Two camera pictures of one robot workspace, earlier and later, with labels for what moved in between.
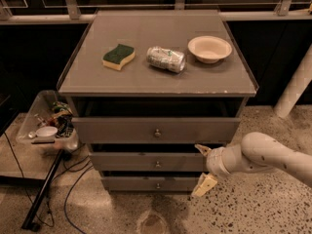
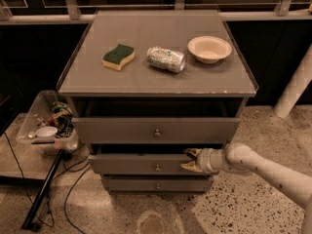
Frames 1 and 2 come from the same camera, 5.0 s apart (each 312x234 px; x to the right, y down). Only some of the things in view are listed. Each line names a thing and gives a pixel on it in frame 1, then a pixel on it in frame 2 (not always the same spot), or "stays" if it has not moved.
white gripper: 214,163 to 204,160
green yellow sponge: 115,58 stays
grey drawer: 147,162 stays
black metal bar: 30,222 stays
